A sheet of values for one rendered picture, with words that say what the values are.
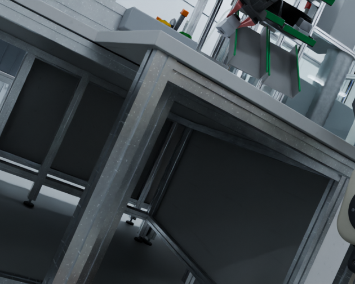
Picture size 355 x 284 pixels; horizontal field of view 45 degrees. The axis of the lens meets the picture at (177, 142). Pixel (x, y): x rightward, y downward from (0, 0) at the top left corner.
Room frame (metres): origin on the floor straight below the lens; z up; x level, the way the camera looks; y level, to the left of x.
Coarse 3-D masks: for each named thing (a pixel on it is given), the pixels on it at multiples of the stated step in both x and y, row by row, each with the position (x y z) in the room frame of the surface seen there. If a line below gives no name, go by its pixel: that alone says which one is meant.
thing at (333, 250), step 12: (336, 216) 2.46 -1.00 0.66; (336, 228) 2.47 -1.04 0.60; (144, 240) 2.76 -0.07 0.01; (324, 240) 2.45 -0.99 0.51; (336, 240) 2.49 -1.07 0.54; (324, 252) 2.47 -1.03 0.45; (336, 252) 2.50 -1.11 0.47; (324, 264) 2.48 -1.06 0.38; (336, 264) 2.52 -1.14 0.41; (192, 276) 2.18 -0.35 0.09; (312, 276) 2.47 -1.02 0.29; (324, 276) 2.50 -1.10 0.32
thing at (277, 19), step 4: (280, 0) 1.59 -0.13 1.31; (272, 4) 1.65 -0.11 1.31; (276, 4) 1.61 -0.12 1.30; (280, 4) 1.57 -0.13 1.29; (268, 8) 1.68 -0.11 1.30; (272, 8) 1.63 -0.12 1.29; (276, 8) 1.59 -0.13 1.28; (280, 8) 1.56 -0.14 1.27; (268, 12) 1.45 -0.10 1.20; (272, 12) 1.61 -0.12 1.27; (276, 12) 1.57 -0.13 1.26; (268, 16) 1.46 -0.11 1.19; (272, 16) 1.46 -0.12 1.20; (276, 16) 1.46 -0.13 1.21; (280, 16) 1.52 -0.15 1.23; (272, 20) 1.46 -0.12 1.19; (276, 20) 1.46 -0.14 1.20; (280, 20) 1.46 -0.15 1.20; (284, 20) 1.46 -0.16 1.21; (280, 24) 1.47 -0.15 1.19
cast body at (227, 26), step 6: (228, 18) 1.37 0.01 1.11; (234, 18) 1.38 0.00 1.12; (222, 24) 1.37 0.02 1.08; (228, 24) 1.37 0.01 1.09; (234, 24) 1.38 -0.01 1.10; (240, 24) 1.39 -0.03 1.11; (222, 30) 1.38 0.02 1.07; (228, 30) 1.37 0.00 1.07; (234, 30) 1.37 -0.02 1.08; (228, 36) 1.38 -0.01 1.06
